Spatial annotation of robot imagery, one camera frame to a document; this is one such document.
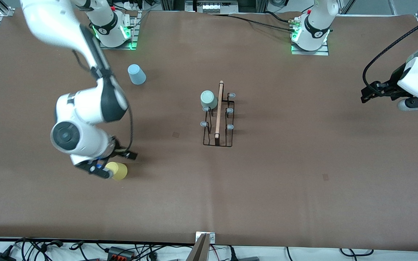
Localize yellow plastic cup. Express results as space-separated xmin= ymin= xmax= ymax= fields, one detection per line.
xmin=106 ymin=162 xmax=128 ymax=181

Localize pale green plastic cup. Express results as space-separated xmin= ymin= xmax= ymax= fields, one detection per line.
xmin=200 ymin=90 xmax=218 ymax=111

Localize black wire cup holder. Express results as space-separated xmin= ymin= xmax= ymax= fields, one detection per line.
xmin=200 ymin=80 xmax=236 ymax=148

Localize light blue plastic cup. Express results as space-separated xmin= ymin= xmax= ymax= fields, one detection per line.
xmin=127 ymin=64 xmax=147 ymax=86

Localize black orange terminal box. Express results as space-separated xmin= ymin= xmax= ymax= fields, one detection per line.
xmin=107 ymin=246 xmax=136 ymax=260

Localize brown table cover sheet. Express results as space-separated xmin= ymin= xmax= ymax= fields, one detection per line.
xmin=0 ymin=8 xmax=418 ymax=252

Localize white power strip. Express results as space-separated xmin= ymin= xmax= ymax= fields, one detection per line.
xmin=113 ymin=0 xmax=145 ymax=11

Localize grey control box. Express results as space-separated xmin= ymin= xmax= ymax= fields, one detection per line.
xmin=185 ymin=0 xmax=239 ymax=14

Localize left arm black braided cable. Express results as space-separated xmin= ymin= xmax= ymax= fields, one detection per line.
xmin=362 ymin=13 xmax=418 ymax=91

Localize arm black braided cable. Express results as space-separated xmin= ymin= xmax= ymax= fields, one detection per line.
xmin=362 ymin=13 xmax=418 ymax=91
xmin=72 ymin=49 xmax=134 ymax=154

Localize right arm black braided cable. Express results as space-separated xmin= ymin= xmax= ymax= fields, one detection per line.
xmin=72 ymin=49 xmax=134 ymax=154

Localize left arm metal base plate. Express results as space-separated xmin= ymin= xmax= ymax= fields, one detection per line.
xmin=291 ymin=36 xmax=330 ymax=56

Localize tangled black floor cables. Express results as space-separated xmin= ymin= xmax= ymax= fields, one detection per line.
xmin=0 ymin=237 xmax=195 ymax=261

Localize small metal clamp bracket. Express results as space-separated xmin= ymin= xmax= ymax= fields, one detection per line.
xmin=196 ymin=232 xmax=216 ymax=244

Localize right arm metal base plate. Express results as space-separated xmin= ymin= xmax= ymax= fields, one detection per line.
xmin=98 ymin=11 xmax=139 ymax=50

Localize grey camera support bar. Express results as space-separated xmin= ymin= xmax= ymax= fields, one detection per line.
xmin=187 ymin=234 xmax=209 ymax=261

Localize black power cables pair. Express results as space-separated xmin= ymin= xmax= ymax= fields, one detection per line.
xmin=209 ymin=11 xmax=300 ymax=34

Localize black looped floor cable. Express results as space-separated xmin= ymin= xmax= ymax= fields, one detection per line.
xmin=340 ymin=248 xmax=374 ymax=257

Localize aluminium frame corner post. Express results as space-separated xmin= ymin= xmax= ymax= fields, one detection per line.
xmin=0 ymin=0 xmax=14 ymax=17

